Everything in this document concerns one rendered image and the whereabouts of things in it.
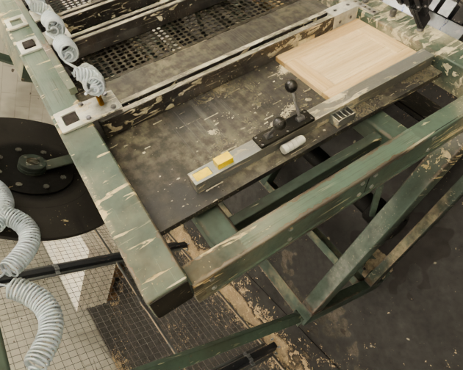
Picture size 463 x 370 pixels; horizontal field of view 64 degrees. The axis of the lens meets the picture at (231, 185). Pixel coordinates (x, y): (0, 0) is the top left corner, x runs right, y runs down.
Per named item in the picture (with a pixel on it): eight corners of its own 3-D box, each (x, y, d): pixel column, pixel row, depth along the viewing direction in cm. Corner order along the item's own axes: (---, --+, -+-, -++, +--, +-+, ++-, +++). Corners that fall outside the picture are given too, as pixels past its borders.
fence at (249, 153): (431, 64, 131) (434, 55, 127) (198, 194, 104) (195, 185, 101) (419, 58, 133) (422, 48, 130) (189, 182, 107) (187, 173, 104)
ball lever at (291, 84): (309, 120, 112) (298, 77, 106) (299, 125, 111) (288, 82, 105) (301, 118, 115) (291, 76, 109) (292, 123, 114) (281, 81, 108)
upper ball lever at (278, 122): (275, 139, 110) (291, 124, 97) (264, 145, 109) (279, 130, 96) (268, 129, 111) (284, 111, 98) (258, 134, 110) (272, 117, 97)
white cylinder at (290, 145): (285, 156, 110) (306, 144, 112) (285, 150, 108) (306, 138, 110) (278, 150, 112) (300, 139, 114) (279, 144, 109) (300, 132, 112)
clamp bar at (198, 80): (359, 24, 149) (372, -41, 130) (77, 157, 116) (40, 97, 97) (341, 14, 154) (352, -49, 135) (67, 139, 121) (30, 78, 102)
